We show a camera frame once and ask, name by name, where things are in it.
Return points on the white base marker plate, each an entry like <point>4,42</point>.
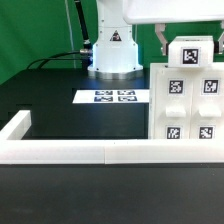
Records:
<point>111,96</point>

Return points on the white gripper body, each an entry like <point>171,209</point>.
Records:
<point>172,11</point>

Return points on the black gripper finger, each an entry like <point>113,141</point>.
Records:
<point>219,44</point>
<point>159,31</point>

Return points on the white cabinet body box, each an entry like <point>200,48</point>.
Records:
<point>190,73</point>

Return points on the white cabinet door panel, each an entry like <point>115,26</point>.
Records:
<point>207,121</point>
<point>173,100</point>

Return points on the white U-shaped obstacle fence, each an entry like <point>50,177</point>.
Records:
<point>14,149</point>

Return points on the white cabinet top block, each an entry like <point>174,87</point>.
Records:
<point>191,51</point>

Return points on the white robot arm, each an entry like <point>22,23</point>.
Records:
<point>115,53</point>

